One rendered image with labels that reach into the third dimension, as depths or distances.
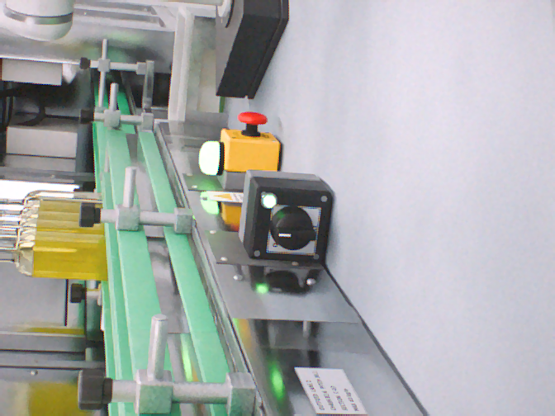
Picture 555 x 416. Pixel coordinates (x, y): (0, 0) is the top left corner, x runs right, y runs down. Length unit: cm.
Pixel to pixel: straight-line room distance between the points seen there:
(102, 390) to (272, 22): 75
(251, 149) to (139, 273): 34
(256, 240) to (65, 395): 50
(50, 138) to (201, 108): 100
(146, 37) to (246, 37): 120
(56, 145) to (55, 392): 138
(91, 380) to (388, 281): 28
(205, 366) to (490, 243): 28
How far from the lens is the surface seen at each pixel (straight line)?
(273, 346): 88
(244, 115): 136
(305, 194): 108
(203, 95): 184
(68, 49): 263
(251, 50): 148
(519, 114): 68
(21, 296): 173
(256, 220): 108
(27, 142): 279
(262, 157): 136
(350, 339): 91
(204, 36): 182
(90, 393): 77
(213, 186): 137
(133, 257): 112
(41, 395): 149
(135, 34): 263
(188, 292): 103
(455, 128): 78
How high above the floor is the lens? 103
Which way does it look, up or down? 12 degrees down
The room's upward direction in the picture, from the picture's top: 86 degrees counter-clockwise
